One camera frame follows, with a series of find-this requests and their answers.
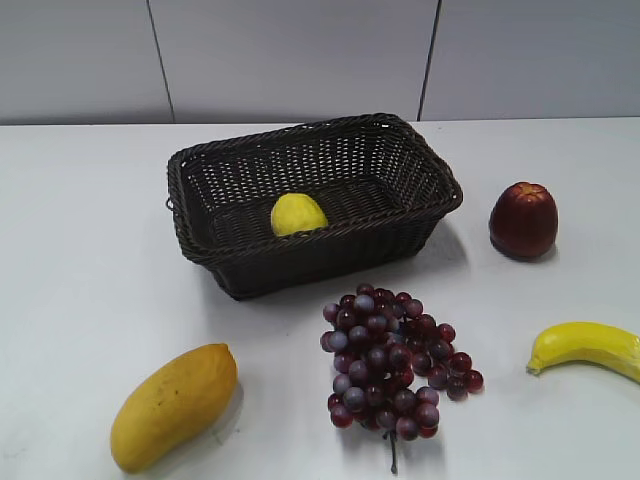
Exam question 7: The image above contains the black woven basket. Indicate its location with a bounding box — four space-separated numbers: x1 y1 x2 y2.
167 113 463 300

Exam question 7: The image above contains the yellow mango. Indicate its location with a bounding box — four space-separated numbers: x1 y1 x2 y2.
110 343 238 474

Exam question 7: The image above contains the yellow lemon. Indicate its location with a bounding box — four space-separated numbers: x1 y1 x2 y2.
270 193 329 237

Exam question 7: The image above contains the red apple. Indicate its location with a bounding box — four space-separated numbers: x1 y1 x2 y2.
489 181 559 260

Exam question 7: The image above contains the yellow banana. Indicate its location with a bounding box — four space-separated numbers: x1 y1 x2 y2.
526 322 639 383

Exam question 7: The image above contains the purple grape bunch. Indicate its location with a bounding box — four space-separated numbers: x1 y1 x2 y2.
320 283 484 454

